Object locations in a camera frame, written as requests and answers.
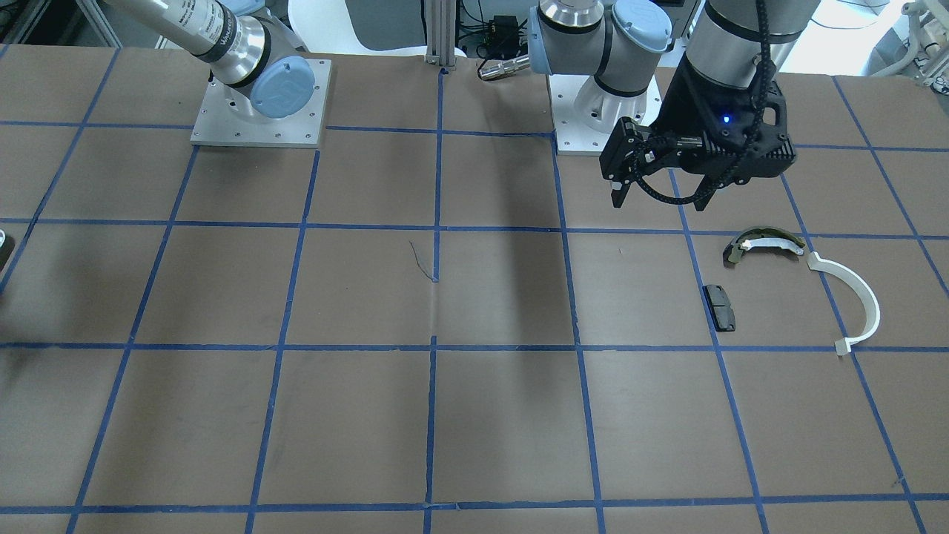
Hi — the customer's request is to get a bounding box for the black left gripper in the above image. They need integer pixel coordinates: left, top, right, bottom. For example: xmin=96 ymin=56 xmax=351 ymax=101
xmin=599 ymin=59 xmax=797 ymax=212

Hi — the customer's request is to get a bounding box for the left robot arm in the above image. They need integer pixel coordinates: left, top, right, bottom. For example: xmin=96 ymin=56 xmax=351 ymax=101
xmin=528 ymin=1 xmax=818 ymax=211

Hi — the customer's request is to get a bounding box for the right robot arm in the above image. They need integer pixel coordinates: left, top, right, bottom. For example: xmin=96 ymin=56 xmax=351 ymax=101
xmin=111 ymin=1 xmax=315 ymax=119

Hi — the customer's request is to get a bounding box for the olive brake shoe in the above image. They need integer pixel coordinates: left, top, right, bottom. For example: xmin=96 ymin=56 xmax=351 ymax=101
xmin=723 ymin=226 xmax=806 ymax=265

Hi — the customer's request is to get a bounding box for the black brake pad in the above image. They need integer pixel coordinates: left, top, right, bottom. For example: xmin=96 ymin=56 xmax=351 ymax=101
xmin=702 ymin=284 xmax=736 ymax=332

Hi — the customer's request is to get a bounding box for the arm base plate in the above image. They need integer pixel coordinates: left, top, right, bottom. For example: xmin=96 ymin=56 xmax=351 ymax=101
xmin=190 ymin=58 xmax=333 ymax=149
xmin=548 ymin=75 xmax=661 ymax=156

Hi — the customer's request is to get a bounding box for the white curved plastic bracket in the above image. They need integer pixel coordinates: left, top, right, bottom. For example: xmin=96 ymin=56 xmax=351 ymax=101
xmin=806 ymin=251 xmax=882 ymax=357

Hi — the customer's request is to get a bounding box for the aluminium frame post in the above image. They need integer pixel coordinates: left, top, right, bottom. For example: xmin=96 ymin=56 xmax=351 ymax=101
xmin=421 ymin=0 xmax=457 ymax=71

